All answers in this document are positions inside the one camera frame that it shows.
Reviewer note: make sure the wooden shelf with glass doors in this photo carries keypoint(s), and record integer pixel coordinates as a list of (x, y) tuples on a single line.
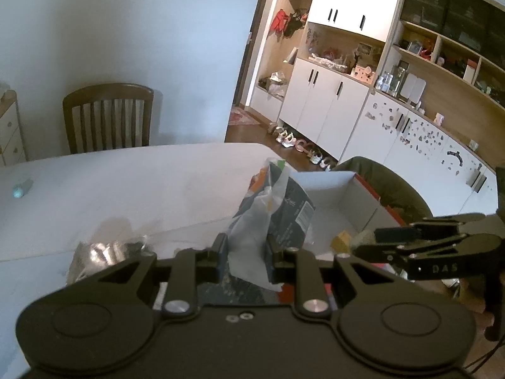
[(453, 27)]

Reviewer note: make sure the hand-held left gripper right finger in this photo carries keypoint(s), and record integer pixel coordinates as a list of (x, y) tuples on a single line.
[(282, 262)]

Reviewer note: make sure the white cardboard box orange outside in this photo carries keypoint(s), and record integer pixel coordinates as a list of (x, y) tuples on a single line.
[(335, 201)]

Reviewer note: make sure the small teal bottle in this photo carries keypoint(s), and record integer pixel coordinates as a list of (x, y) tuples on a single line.
[(21, 189)]

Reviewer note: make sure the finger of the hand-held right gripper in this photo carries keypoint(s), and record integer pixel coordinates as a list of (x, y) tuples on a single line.
[(426, 248), (434, 225)]

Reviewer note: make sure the white storage container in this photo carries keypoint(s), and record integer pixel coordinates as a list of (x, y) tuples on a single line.
[(415, 87)]

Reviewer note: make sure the white drawer cabinet wooden top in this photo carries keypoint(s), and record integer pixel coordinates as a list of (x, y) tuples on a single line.
[(10, 126)]

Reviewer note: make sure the plastic bags on bench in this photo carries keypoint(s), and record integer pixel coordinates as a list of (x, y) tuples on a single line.
[(276, 81)]

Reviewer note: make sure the red hanging bag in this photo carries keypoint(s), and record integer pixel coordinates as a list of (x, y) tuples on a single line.
[(279, 20)]

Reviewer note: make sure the white shoe cabinet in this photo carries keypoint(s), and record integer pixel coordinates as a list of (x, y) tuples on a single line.
[(323, 102)]

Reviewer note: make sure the printed snack bag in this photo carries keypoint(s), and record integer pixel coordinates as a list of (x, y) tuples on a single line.
[(272, 209)]

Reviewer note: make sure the clear water bottles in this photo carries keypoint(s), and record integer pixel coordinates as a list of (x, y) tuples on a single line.
[(384, 82)]

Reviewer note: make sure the silver foil packet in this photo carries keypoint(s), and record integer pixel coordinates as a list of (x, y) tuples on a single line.
[(98, 252)]

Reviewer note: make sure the white mug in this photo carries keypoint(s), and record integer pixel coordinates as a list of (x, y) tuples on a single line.
[(438, 119)]

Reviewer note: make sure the white upper wall cabinet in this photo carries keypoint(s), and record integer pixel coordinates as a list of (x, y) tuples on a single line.
[(347, 4)]

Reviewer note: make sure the patterned rug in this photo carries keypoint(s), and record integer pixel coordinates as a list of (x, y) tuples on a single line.
[(242, 116)]

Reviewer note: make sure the yellow item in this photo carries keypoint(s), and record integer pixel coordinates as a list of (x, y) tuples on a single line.
[(341, 241)]

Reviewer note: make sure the row of shoes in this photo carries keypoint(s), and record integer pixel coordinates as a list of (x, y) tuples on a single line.
[(300, 144)]

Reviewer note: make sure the white sideboard with stickers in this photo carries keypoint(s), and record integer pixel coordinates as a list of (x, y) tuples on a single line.
[(414, 146)]

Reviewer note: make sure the dark hanging bag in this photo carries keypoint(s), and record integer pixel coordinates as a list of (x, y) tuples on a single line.
[(295, 23)]

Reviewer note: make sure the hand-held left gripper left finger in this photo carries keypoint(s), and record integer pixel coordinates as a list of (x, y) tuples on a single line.
[(219, 250)]

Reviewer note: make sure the pink box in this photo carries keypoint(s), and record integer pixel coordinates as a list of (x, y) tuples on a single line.
[(363, 73)]

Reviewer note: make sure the brown wooden chair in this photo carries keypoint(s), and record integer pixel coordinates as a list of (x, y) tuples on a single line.
[(108, 98)]

